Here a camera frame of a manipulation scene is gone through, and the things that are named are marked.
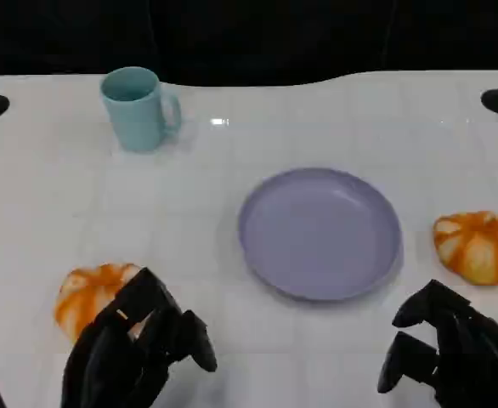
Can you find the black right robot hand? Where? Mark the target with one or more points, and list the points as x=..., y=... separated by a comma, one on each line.
x=478, y=361

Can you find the orange and white bread roll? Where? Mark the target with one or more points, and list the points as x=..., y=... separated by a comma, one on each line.
x=83, y=293
x=478, y=246

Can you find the pale green mug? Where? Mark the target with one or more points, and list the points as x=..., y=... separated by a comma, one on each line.
x=136, y=123

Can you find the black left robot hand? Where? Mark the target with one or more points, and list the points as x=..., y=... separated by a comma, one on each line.
x=117, y=353

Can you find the lilac plate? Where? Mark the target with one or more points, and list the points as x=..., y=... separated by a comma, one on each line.
x=317, y=234

